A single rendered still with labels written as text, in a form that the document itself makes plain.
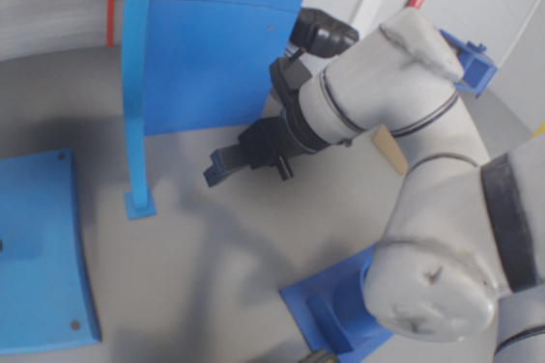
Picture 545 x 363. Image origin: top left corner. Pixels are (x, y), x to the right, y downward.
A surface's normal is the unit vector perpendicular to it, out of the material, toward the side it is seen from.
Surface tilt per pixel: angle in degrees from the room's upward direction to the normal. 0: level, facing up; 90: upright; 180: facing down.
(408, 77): 86
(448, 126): 59
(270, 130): 25
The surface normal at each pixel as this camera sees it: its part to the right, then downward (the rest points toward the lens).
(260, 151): -0.69, 0.22
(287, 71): 0.59, -0.37
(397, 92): -0.55, 0.45
